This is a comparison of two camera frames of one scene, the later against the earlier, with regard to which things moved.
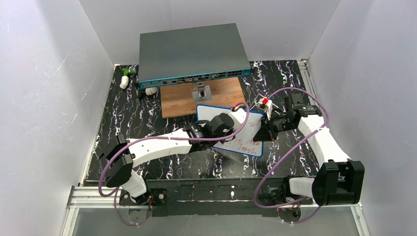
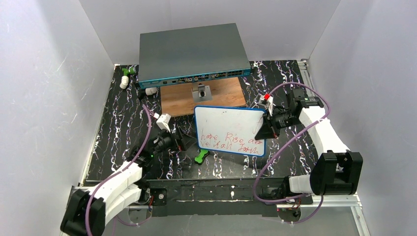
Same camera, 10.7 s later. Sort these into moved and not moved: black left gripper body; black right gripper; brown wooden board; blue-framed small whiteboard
Moved: black left gripper body
Not moved: black right gripper; brown wooden board; blue-framed small whiteboard
